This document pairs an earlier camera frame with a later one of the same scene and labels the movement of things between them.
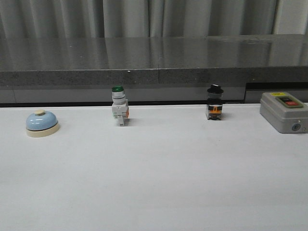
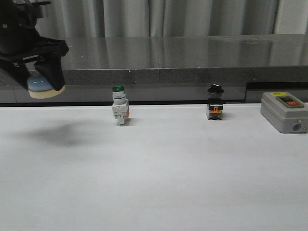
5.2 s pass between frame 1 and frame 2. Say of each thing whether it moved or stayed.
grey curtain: stayed
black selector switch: stayed
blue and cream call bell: moved
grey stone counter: stayed
